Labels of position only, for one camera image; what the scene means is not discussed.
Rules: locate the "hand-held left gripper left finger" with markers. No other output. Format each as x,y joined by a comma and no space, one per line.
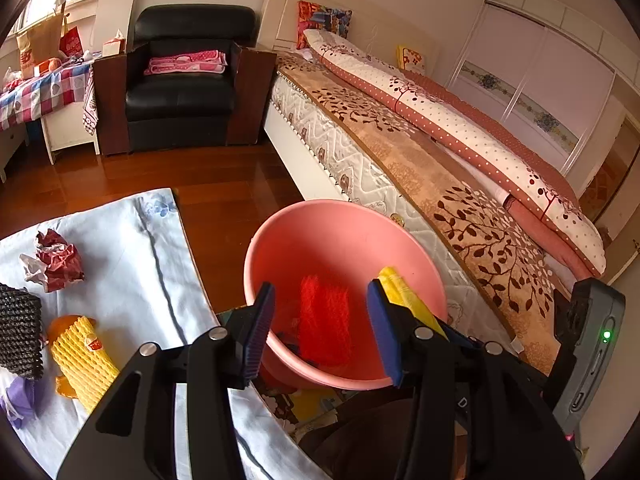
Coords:
257,332

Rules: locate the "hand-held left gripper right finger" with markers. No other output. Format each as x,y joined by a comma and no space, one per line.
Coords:
382,332

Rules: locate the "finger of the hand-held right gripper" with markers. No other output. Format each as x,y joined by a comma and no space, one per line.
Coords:
462,340

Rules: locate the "plain yellow foam fruit net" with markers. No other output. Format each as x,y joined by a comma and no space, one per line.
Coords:
405,295

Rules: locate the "red foam fruit net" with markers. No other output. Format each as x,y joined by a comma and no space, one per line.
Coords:
325,320

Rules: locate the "pink plastic basin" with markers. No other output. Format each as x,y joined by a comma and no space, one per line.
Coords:
325,240

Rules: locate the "yellow foam net with sticker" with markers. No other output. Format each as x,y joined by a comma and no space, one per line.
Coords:
82,360

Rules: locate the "orange peel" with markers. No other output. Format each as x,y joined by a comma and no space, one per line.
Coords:
62,325

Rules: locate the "red white paper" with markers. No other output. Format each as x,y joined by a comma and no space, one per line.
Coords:
57,260

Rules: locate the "black foam fruit net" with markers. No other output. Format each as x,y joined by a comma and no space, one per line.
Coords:
17,330

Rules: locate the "purple plastic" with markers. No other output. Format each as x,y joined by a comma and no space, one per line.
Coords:
17,400

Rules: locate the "yellow picture book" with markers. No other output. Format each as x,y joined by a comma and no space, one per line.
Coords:
310,405

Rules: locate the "dark brown cloth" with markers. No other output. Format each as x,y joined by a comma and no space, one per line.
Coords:
360,440

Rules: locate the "white floral table cloth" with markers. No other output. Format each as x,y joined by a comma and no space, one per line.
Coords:
125,260

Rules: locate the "brown leaf pattern blanket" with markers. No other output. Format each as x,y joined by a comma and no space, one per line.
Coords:
400,160

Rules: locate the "white bed with mattress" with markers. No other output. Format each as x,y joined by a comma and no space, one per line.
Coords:
320,125

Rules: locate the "white red dotted quilt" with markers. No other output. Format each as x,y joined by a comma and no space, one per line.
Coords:
450,110

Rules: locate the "black leather armchair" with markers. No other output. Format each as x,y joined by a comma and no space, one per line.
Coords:
180,95

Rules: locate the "white desk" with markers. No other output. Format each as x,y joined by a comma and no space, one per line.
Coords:
65,135

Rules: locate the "yellow patterned pillow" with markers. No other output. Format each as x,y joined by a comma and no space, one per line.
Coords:
411,57

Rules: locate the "pink folded blanket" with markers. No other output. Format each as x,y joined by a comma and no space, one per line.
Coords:
185,64

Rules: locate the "black white patterned cloth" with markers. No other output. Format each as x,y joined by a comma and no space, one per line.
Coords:
90,105

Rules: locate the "white sliding door wardrobe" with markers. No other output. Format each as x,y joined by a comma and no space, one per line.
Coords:
525,60

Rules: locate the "colourful patterned pillow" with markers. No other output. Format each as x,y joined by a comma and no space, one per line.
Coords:
322,20

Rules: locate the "tissue box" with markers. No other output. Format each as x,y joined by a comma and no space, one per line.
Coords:
113,45

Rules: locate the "table with plaid cloth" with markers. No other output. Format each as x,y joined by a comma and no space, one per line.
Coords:
40,90

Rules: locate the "red paper bag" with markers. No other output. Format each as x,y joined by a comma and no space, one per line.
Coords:
71,42

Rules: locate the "tan tote bag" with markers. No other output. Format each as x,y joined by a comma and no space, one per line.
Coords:
40,40

